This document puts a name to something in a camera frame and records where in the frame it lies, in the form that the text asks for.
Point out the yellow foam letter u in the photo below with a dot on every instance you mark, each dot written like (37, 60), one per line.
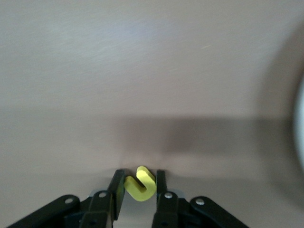
(139, 192)

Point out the brown table cover sheet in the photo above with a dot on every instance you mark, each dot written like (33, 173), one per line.
(118, 71)

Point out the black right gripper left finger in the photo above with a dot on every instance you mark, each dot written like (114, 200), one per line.
(99, 209)

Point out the beige round plate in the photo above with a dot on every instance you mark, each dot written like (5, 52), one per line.
(300, 123)

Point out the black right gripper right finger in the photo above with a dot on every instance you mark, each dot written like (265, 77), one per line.
(168, 211)

